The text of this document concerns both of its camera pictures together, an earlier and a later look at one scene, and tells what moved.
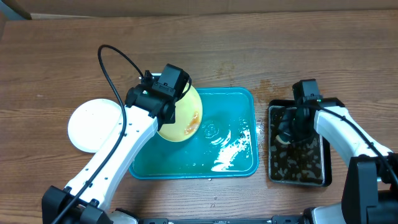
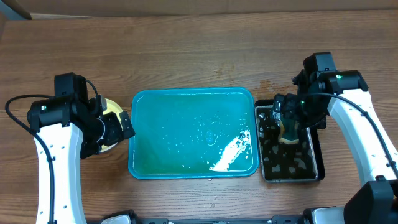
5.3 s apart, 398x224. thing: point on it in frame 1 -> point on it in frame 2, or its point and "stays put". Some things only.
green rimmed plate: x=188 y=117 -> x=114 y=107
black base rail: x=275 y=219 stays put
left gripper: x=173 y=121 -> x=117 y=134
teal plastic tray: x=224 y=146 stays put
